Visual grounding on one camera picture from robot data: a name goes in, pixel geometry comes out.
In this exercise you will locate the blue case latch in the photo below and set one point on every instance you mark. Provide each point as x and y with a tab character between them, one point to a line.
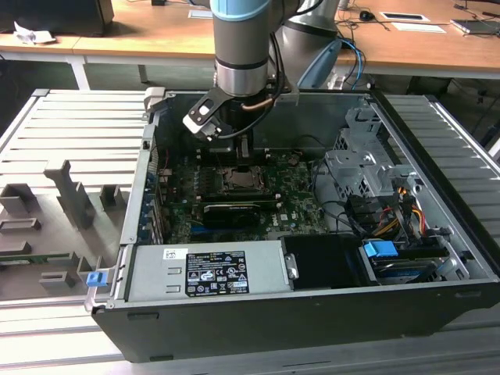
95	280

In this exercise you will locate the black graphics card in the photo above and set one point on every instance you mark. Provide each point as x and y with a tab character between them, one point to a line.
230	215

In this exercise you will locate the grey plastic case latch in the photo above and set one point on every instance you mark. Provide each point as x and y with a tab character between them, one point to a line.
154	97

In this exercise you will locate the green RAM stick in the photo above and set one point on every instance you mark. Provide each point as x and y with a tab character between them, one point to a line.
23	258

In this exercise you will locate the black computer mouse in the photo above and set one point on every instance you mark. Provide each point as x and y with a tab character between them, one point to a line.
367	15

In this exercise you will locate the blue disk carrier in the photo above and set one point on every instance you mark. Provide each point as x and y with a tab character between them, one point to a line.
379	249

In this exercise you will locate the grey power supply unit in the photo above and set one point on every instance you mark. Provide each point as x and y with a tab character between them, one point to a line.
156	269

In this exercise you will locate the black hard disk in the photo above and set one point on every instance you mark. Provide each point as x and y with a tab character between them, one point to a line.
402	269

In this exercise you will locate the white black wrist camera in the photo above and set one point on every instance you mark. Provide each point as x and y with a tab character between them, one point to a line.
203	113

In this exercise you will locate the CPU socket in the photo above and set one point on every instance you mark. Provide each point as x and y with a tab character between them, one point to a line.
220	190

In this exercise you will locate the white paper sheet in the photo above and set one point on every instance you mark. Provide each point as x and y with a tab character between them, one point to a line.
418	27

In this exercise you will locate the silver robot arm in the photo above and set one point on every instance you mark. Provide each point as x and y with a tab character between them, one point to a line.
240	47

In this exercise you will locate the crumpled white paper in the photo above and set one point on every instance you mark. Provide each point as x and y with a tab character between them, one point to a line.
31	35

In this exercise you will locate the black grey PC case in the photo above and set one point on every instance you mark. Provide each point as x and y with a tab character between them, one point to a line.
273	332

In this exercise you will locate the silver green CPU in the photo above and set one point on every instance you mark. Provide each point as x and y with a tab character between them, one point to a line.
241	180

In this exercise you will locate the grey parts rack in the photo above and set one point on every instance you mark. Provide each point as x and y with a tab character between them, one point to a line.
58	234

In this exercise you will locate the green motherboard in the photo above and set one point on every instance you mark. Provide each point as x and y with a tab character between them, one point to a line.
297	203

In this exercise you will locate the wooden desk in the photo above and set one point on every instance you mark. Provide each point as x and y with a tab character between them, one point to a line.
136	35
410	47

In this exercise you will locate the silver disk bay cage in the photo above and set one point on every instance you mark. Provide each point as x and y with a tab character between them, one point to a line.
351	172

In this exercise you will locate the small black device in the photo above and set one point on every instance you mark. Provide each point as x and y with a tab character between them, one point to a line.
158	2

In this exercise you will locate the grey laptop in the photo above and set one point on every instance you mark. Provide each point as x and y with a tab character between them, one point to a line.
476	26

